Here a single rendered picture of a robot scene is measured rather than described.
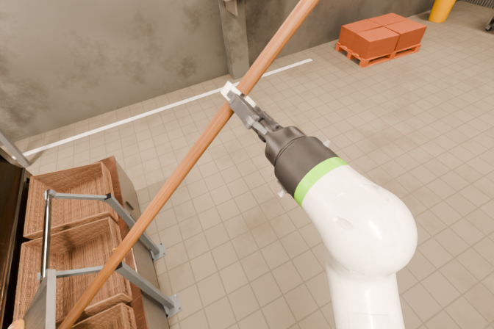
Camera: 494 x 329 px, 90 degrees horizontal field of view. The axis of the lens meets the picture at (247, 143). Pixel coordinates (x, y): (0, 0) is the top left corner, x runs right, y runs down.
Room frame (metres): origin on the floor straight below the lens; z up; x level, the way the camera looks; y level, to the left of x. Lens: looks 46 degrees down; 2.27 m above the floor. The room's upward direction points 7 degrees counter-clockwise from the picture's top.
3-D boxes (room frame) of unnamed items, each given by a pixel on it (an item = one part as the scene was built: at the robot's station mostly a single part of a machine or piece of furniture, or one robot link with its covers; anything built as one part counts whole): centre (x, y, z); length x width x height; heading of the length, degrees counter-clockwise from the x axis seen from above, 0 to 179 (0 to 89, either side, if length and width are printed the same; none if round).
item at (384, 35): (4.16, -2.51, 0.22); 1.24 x 0.89 x 0.43; 112
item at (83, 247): (0.58, 1.12, 0.72); 0.56 x 0.49 x 0.28; 24
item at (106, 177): (1.13, 1.36, 0.72); 0.56 x 0.49 x 0.28; 23
